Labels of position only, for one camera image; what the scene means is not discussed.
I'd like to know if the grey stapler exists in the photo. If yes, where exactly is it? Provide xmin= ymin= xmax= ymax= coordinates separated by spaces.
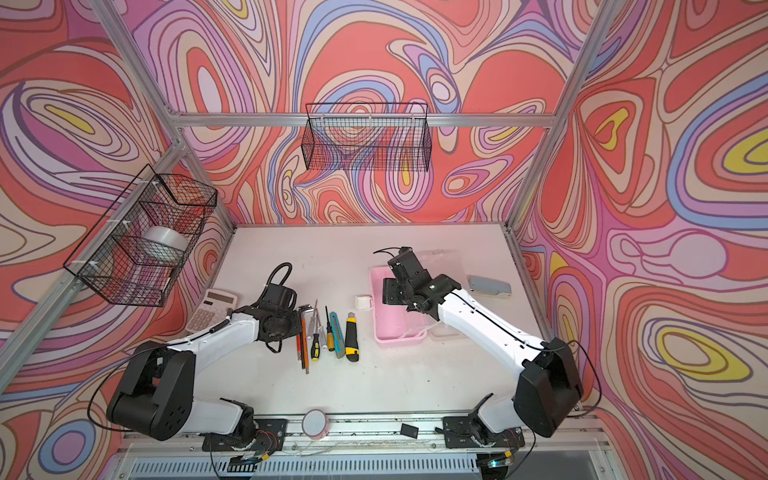
xmin=467 ymin=275 xmax=512 ymax=297

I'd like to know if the pink tape roll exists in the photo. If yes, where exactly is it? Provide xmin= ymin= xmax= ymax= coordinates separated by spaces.
xmin=301 ymin=409 xmax=330 ymax=440

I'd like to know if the yellow black screwdriver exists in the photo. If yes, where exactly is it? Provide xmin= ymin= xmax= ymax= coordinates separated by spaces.
xmin=310 ymin=301 xmax=321 ymax=362

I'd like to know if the clear handle tester screwdriver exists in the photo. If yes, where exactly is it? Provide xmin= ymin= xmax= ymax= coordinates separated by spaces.
xmin=316 ymin=314 xmax=327 ymax=350

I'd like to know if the orange handle screwdriver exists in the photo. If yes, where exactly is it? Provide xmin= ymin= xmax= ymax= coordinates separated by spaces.
xmin=325 ymin=307 xmax=335 ymax=352

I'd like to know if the silver duct tape roll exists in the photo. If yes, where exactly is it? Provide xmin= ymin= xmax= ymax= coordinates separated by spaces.
xmin=140 ymin=226 xmax=189 ymax=265

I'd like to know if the black corrugated cable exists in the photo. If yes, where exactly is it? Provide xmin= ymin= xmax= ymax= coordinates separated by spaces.
xmin=265 ymin=261 xmax=294 ymax=289

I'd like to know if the small black block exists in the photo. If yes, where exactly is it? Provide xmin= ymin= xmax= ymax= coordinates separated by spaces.
xmin=400 ymin=423 xmax=419 ymax=439

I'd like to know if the black wire basket back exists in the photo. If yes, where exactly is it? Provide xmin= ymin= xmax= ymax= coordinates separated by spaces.
xmin=301 ymin=101 xmax=432 ymax=172

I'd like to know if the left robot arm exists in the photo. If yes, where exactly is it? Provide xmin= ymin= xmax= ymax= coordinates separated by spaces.
xmin=107 ymin=283 xmax=302 ymax=449

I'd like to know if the black wire basket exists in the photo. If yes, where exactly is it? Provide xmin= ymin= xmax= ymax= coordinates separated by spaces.
xmin=301 ymin=101 xmax=432 ymax=172
xmin=63 ymin=165 xmax=218 ymax=307

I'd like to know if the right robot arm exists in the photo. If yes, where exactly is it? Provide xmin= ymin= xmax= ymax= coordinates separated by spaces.
xmin=382 ymin=246 xmax=584 ymax=445

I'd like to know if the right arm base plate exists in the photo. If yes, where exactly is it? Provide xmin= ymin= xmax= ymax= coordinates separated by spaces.
xmin=435 ymin=415 xmax=526 ymax=452

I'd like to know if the pink plastic tool box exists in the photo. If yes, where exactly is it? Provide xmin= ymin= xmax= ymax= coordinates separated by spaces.
xmin=369 ymin=266 xmax=432 ymax=348

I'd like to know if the black hex key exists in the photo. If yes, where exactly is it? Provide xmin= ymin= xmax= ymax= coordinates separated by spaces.
xmin=298 ymin=305 xmax=314 ymax=374

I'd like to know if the black wire basket left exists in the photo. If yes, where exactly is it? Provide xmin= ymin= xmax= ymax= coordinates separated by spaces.
xmin=63 ymin=165 xmax=218 ymax=307

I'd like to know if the yellow black utility knife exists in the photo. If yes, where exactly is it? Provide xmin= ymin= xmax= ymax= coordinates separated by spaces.
xmin=344 ymin=312 xmax=360 ymax=363

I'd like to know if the teal utility knife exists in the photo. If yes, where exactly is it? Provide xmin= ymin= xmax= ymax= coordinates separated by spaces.
xmin=329 ymin=311 xmax=346 ymax=359

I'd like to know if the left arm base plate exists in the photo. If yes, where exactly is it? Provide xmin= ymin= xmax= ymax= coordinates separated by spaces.
xmin=202 ymin=418 xmax=288 ymax=454

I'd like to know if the white box latch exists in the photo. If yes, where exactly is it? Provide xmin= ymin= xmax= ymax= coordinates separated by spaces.
xmin=354 ymin=295 xmax=373 ymax=311

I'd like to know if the orange hex key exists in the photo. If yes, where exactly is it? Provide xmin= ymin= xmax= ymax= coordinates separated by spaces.
xmin=300 ymin=305 xmax=311 ymax=375

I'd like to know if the white calculator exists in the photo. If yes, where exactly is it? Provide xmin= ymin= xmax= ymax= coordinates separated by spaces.
xmin=185 ymin=289 xmax=238 ymax=334

